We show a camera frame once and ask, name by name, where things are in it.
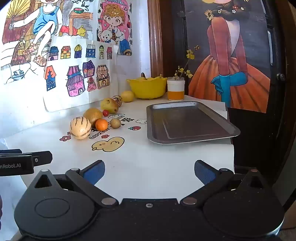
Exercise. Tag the metal baking tray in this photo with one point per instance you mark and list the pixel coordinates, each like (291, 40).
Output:
(187, 120)

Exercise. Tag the coloured houses drawing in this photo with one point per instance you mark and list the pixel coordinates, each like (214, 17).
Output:
(76, 78)

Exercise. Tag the purple striped pepino melon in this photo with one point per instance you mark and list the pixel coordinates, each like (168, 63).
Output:
(118, 100)

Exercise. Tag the small brown kiwi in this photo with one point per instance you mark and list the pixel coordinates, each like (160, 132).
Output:
(115, 123)

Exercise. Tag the yellow fruit piece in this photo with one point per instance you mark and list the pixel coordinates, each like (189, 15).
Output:
(150, 79)

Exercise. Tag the wooden door frame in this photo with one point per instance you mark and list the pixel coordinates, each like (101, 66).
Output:
(157, 37)

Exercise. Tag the large golden orange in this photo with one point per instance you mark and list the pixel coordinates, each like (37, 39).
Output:
(92, 114)

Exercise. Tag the yellow flower twig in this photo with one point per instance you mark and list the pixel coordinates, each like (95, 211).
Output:
(190, 54)

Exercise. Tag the dark door knob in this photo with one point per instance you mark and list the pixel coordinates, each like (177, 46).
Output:
(281, 77)

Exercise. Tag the yellow speckled pear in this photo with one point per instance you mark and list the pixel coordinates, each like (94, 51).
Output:
(108, 104)

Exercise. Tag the red cherry tomato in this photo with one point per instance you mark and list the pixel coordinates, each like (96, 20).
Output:
(105, 113)

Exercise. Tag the fan figure drawing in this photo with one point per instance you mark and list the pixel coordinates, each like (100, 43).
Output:
(44, 20)

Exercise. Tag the orange dress figure poster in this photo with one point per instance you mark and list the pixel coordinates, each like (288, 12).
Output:
(231, 69)

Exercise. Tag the small tangerine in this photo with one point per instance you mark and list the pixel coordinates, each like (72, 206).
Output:
(101, 124)

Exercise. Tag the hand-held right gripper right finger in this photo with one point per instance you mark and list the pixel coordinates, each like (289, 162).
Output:
(204, 172)

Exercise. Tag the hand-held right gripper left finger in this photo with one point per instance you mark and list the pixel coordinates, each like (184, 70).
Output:
(94, 172)

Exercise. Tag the yellow plastic bowl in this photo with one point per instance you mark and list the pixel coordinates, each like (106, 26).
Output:
(148, 89)

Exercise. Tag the pale striped pepino melon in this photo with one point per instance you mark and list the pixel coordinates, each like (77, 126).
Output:
(80, 128)

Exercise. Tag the teddy bear figure drawing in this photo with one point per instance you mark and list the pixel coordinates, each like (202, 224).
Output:
(114, 25)

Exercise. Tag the white and orange cup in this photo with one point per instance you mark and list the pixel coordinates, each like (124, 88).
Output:
(175, 91)

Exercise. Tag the brown fruit peel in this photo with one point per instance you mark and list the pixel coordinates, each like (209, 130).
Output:
(143, 75)

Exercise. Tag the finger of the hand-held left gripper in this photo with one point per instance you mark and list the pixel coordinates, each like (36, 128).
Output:
(10, 151)
(42, 157)

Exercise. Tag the yellow lemon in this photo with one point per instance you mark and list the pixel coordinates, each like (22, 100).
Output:
(127, 96)

